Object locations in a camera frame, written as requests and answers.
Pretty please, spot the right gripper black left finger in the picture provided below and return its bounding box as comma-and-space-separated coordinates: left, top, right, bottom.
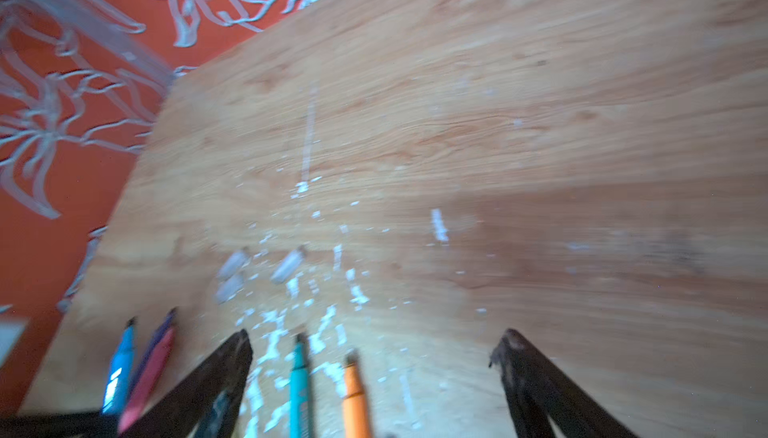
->
1, 329, 253, 437

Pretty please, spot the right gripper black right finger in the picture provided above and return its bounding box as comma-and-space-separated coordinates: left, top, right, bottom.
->
489, 328, 635, 437

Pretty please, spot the pink marker pen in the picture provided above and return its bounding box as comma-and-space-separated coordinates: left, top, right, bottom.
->
118, 325, 176, 435

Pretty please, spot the blue marker pen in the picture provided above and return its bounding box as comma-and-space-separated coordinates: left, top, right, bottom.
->
101, 317, 136, 415

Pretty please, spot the clear pen cap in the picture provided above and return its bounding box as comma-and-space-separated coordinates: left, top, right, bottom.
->
215, 273, 244, 303
216, 248, 251, 281
270, 246, 307, 283

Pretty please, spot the purple marker pen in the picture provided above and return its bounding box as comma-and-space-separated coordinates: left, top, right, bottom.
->
129, 307, 178, 394

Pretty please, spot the green marker pen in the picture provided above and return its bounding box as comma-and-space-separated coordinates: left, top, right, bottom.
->
289, 332, 312, 438

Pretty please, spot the orange marker pen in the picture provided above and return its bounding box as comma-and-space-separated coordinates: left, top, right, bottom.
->
342, 349, 373, 438

